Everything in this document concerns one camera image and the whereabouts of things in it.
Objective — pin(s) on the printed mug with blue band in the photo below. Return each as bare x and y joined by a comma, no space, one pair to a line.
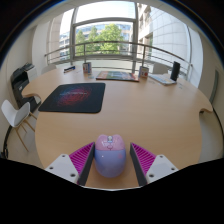
143,72

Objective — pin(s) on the grey metal railing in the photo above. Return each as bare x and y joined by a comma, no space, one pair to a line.
110,42

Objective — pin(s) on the black mouse pad red print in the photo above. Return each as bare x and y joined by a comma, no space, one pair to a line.
73,97

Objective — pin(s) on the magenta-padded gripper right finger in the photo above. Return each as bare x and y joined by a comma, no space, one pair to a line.
160,166

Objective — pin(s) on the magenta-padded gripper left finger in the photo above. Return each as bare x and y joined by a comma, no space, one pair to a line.
63,166

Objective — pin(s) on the printed mug with dark rim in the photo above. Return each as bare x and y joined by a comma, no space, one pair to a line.
87,68

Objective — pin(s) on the white and blue booklet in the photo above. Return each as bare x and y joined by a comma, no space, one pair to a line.
162,79

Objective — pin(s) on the black upright speaker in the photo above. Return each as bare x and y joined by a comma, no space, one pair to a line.
175,71

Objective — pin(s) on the white chair with wooden legs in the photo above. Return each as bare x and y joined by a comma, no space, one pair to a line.
13,115

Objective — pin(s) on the pink and lilac computer mouse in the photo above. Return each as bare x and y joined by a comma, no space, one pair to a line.
110,156

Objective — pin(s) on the red and dark magazine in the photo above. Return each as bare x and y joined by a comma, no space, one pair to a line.
116,76

